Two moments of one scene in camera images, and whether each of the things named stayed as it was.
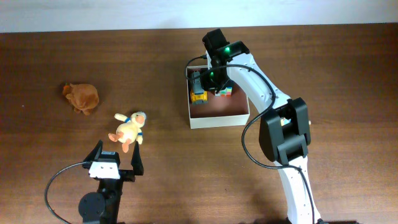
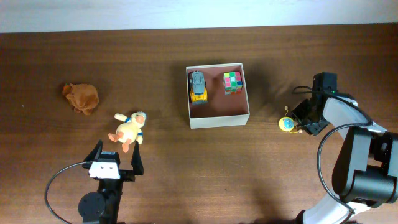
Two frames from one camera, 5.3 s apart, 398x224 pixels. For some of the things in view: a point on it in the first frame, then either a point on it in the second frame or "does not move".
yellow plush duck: [129, 131] does not move
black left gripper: [136, 162] does not move
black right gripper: [208, 84] → [297, 112]
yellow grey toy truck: [198, 96] does not move
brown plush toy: [82, 97] does not move
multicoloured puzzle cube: [227, 93] → [232, 83]
